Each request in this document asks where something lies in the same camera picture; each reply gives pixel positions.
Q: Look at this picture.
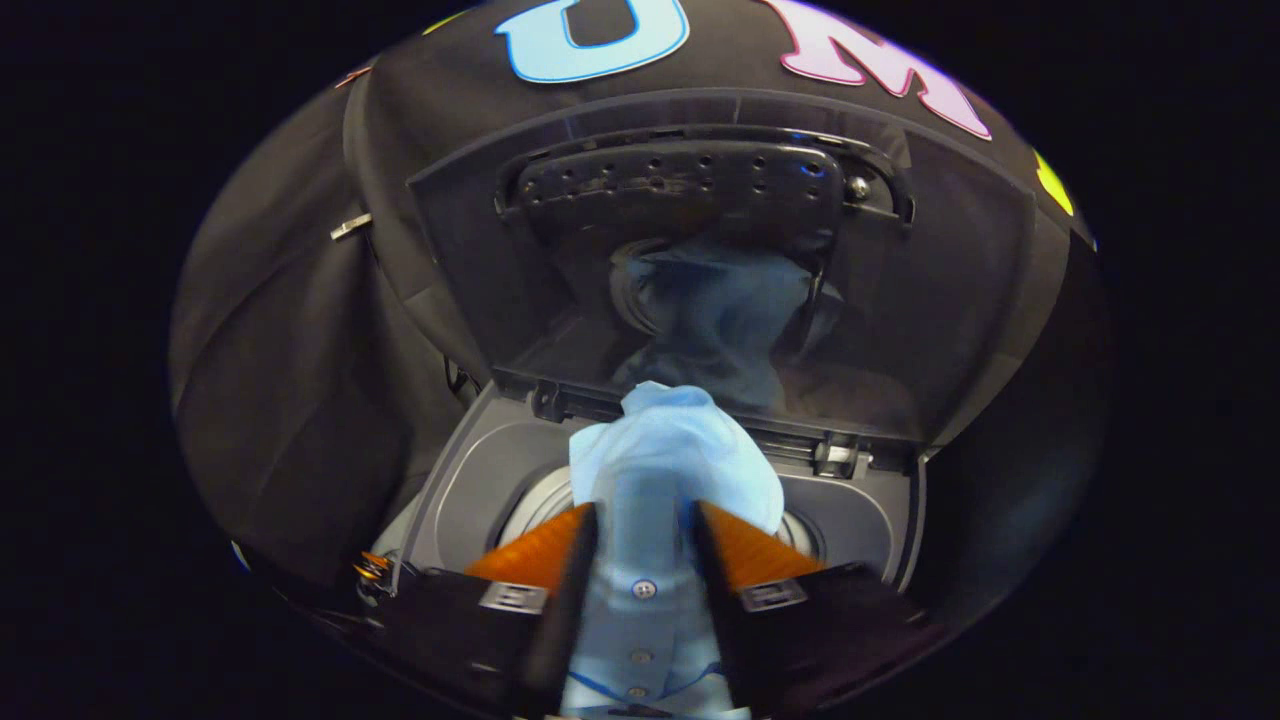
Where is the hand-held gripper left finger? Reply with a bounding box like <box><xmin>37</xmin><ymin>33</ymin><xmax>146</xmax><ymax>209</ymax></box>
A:
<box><xmin>380</xmin><ymin>502</ymin><xmax>602</xmax><ymax>720</ymax></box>

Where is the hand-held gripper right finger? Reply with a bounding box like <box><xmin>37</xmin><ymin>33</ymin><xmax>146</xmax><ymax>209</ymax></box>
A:
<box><xmin>690</xmin><ymin>500</ymin><xmax>946</xmax><ymax>720</ymax></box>

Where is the light blue button shirt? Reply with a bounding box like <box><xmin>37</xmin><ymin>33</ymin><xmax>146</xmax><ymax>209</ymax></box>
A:
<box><xmin>560</xmin><ymin>380</ymin><xmax>786</xmax><ymax>720</ymax></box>

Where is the dark glass washing machine lid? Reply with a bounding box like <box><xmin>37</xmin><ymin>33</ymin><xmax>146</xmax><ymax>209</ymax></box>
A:
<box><xmin>408</xmin><ymin>88</ymin><xmax>1041</xmax><ymax>451</ymax></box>

